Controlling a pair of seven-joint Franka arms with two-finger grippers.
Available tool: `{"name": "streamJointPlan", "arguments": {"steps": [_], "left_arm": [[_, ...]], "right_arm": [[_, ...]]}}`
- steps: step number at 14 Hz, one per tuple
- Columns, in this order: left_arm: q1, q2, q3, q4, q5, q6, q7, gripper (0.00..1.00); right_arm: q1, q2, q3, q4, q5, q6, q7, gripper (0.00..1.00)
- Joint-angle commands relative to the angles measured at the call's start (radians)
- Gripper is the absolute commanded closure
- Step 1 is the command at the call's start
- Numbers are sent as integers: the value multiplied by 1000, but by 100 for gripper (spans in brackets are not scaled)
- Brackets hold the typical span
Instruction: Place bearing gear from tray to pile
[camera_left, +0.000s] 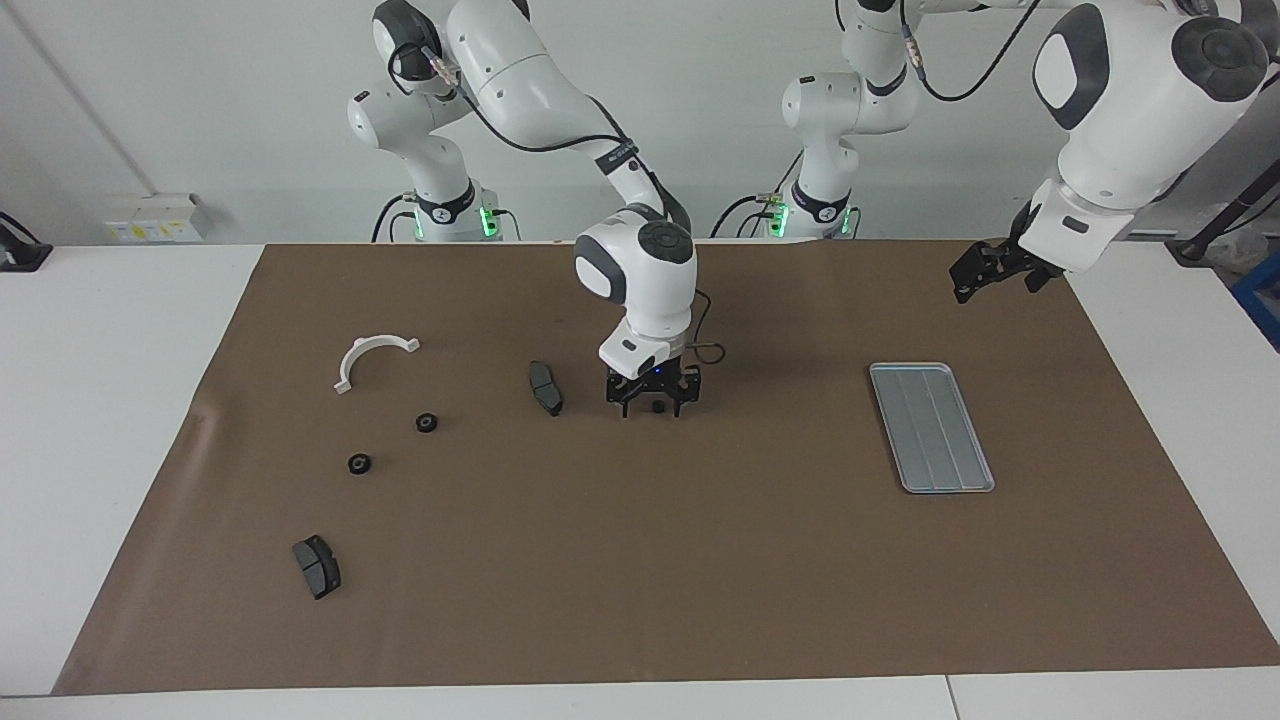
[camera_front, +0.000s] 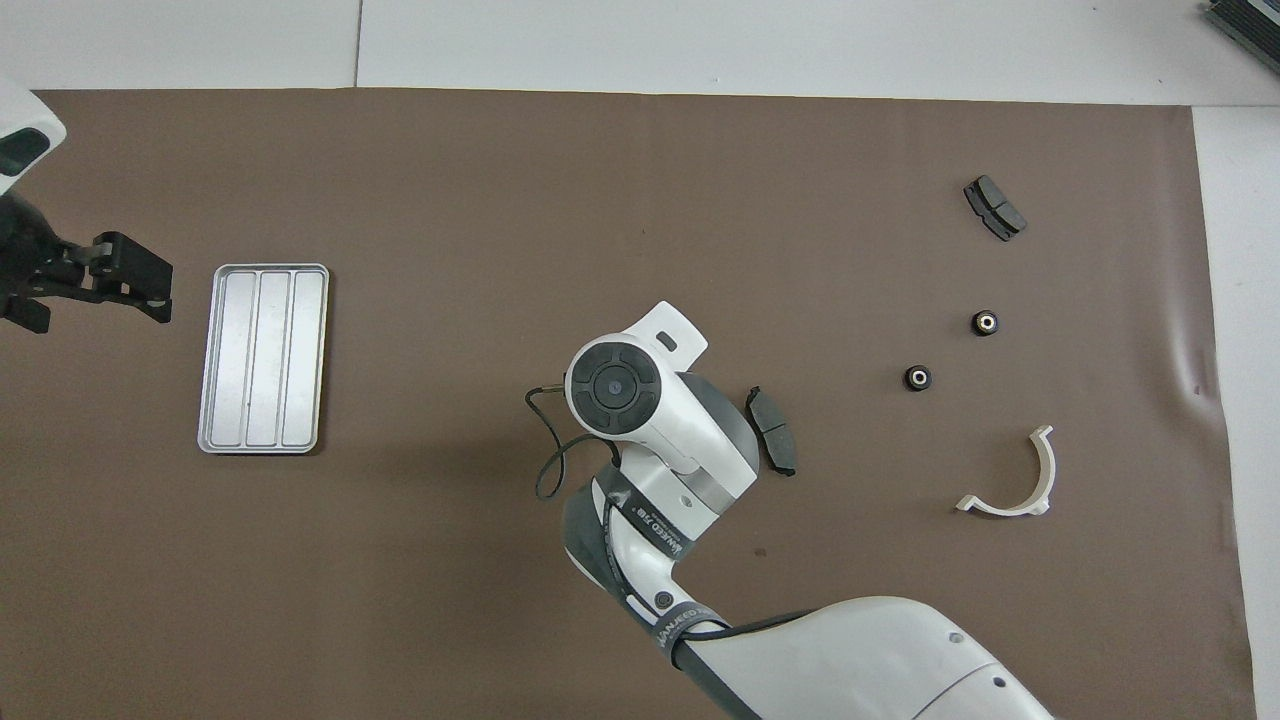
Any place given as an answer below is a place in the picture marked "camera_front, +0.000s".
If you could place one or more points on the white curved plastic bracket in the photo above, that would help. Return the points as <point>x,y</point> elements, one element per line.
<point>1045,470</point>

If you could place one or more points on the dark grey brake pad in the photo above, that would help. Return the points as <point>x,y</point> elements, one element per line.
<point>995,208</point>
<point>775,435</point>

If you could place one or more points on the silver metal tray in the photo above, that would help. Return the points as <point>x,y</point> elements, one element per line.
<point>262,360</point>

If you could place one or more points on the brown paper table mat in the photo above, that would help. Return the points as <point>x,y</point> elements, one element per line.
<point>450,200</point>

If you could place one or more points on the large black bearing gear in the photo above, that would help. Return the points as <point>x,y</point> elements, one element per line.
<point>918,377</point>
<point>985,322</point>

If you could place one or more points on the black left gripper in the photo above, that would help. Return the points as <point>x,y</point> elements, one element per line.
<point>25,260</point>

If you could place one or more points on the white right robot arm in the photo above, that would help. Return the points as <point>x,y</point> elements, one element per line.
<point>850,660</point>

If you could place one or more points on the grey ribbed device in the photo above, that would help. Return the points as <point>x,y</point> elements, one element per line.
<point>1250,22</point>

